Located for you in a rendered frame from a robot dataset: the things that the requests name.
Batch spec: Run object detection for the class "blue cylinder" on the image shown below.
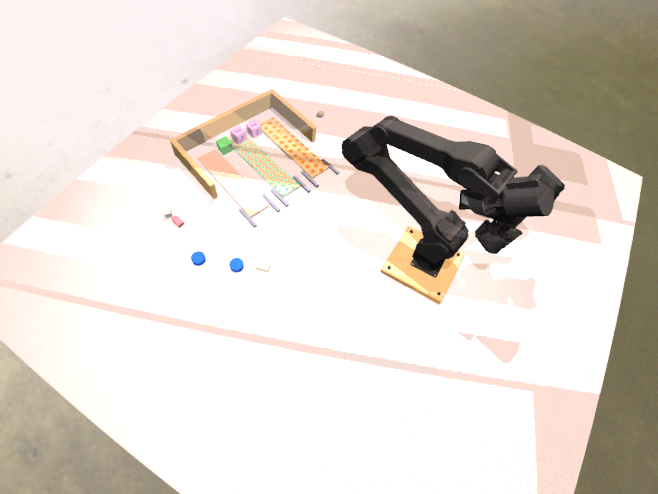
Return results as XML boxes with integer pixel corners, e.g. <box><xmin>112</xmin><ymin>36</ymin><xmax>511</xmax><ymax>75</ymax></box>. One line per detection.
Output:
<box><xmin>230</xmin><ymin>258</ymin><xmax>244</xmax><ymax>273</ymax></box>
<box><xmin>191</xmin><ymin>251</ymin><xmax>206</xmax><ymax>266</ymax></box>

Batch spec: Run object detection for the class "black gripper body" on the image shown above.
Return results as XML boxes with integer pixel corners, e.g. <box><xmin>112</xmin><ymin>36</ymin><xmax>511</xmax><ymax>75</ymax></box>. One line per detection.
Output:
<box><xmin>474</xmin><ymin>165</ymin><xmax>565</xmax><ymax>254</ymax></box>

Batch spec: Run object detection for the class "cream strip with cyan dots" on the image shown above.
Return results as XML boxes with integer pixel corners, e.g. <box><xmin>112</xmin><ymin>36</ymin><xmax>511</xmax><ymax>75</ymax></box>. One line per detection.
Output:
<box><xmin>249</xmin><ymin>154</ymin><xmax>300</xmax><ymax>197</ymax></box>

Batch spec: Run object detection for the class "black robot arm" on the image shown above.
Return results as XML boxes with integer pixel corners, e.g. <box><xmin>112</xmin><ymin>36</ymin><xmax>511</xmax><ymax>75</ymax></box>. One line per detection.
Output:
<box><xmin>342</xmin><ymin>115</ymin><xmax>554</xmax><ymax>278</ymax></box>

